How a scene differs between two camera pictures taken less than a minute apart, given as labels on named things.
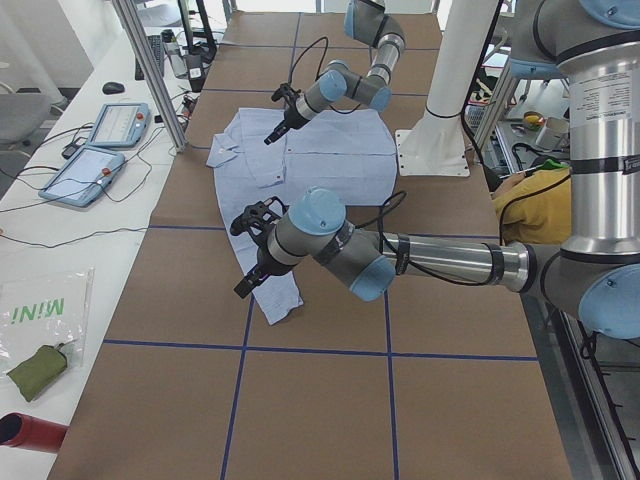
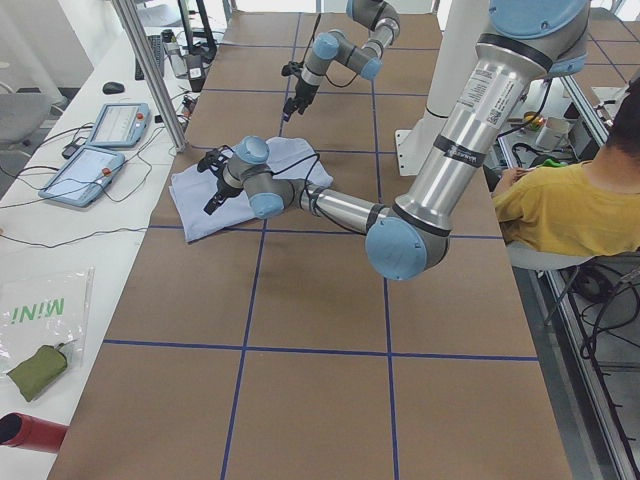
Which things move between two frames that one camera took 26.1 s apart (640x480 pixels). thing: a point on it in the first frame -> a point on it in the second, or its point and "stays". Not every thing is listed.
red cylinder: [22, 430] stays
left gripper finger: [253, 279] -> [218, 198]
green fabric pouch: [37, 371] stays
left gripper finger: [248, 283] -> [215, 202]
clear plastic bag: [45, 308] stays
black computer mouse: [111, 88] stays
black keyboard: [156, 43] stays
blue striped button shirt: [264, 154] -> [289, 157]
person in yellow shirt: [535, 207] stays
